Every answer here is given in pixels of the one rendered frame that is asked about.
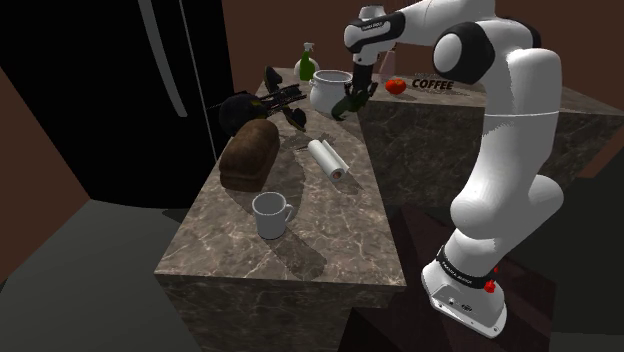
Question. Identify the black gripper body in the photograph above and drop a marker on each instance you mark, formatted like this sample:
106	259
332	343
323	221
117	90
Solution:
362	77

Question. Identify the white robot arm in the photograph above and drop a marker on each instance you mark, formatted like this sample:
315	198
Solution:
516	146

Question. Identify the red tomato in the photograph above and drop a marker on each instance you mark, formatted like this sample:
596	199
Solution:
395	86

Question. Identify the white pot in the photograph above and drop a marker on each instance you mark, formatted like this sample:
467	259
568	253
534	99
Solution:
325	92

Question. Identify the green spray bottle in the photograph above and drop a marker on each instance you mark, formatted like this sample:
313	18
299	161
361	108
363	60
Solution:
306	66

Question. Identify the flat lettered sign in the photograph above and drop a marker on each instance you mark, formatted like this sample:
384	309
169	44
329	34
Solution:
433	84

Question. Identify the white paper towel roll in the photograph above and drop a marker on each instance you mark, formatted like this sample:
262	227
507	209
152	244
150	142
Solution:
328	160

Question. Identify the black round pan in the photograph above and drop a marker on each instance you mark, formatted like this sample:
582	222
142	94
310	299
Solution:
239	114

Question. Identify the brown bread loaf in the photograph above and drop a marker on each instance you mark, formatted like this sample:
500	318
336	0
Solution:
249	155

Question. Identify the white mug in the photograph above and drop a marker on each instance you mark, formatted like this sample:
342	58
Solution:
269	216

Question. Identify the black fridge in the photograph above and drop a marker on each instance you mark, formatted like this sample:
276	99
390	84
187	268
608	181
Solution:
112	97

